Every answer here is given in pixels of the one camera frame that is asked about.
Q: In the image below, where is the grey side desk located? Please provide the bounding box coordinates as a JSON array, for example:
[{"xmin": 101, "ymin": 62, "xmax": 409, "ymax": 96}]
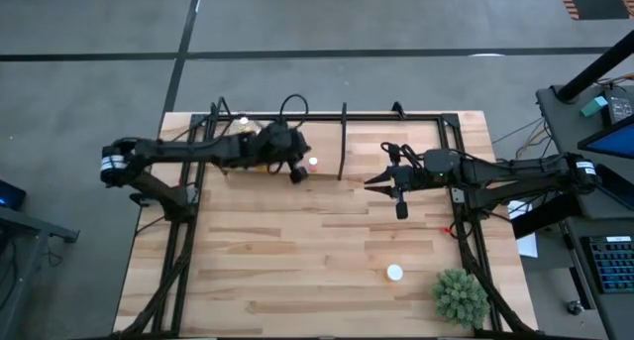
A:
[{"xmin": 534, "ymin": 84, "xmax": 634, "ymax": 340}]

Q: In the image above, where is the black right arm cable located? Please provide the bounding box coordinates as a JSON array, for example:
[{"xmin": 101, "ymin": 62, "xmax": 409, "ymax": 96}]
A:
[{"xmin": 379, "ymin": 141, "xmax": 427, "ymax": 169}]

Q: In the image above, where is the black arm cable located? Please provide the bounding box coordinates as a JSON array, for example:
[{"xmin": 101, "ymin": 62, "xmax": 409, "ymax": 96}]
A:
[
  {"xmin": 379, "ymin": 141, "xmax": 427, "ymax": 169},
  {"xmin": 212, "ymin": 93, "xmax": 310, "ymax": 138}
]

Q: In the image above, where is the laptop with blue screen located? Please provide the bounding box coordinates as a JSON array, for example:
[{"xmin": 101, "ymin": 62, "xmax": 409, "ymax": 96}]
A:
[{"xmin": 577, "ymin": 114, "xmax": 634, "ymax": 161}]

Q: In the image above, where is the white paper sheet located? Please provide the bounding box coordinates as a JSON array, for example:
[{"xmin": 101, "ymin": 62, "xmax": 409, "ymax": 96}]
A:
[{"xmin": 507, "ymin": 200, "xmax": 540, "ymax": 260}]

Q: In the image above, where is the thin loose wires bundle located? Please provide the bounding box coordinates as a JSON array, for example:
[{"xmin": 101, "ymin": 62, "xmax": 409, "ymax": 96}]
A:
[{"xmin": 491, "ymin": 116, "xmax": 564, "ymax": 159}]

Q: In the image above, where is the black power adapter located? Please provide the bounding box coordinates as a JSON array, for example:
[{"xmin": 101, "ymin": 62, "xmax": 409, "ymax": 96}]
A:
[{"xmin": 604, "ymin": 94, "xmax": 634, "ymax": 127}]

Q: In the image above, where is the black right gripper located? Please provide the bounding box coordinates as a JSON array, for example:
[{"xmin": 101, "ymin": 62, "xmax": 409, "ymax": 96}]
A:
[{"xmin": 364, "ymin": 142, "xmax": 427, "ymax": 221}]

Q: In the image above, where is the black round pole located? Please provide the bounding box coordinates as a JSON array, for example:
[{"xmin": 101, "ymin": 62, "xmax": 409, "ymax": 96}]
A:
[{"xmin": 557, "ymin": 30, "xmax": 634, "ymax": 104}]

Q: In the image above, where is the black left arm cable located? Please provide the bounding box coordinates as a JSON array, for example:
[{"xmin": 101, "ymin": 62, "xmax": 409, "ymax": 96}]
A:
[{"xmin": 212, "ymin": 93, "xmax": 310, "ymax": 138}]

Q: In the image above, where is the black aluminium rig frame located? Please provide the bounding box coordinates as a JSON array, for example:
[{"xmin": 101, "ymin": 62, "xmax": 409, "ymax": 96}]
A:
[{"xmin": 116, "ymin": 96, "xmax": 541, "ymax": 340}]

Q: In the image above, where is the green artificial plant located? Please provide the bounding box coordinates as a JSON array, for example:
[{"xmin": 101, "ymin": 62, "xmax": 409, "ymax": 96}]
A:
[{"xmin": 431, "ymin": 268, "xmax": 491, "ymax": 330}]

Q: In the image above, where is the small teal box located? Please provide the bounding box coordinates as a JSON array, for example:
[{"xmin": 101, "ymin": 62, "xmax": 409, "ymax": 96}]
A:
[{"xmin": 580, "ymin": 95, "xmax": 609, "ymax": 118}]

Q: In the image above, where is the grey metal stand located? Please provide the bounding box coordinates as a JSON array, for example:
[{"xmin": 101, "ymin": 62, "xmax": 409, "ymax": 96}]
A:
[{"xmin": 0, "ymin": 205, "xmax": 80, "ymax": 340}]

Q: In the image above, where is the black device blue light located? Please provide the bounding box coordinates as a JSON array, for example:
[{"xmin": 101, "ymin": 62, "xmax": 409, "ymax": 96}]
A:
[{"xmin": 0, "ymin": 179, "xmax": 28, "ymax": 212}]

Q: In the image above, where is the black smartphone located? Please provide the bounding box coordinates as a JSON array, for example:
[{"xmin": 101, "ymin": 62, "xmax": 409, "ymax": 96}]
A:
[{"xmin": 595, "ymin": 163, "xmax": 634, "ymax": 212}]

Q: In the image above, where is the black mat orange striped border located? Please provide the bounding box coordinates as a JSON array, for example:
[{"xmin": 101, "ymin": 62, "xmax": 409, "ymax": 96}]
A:
[{"xmin": 554, "ymin": 0, "xmax": 634, "ymax": 22}]

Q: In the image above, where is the backlit keyboard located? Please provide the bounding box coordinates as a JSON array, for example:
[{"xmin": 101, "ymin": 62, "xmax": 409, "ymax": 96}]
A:
[{"xmin": 586, "ymin": 234, "xmax": 634, "ymax": 295}]

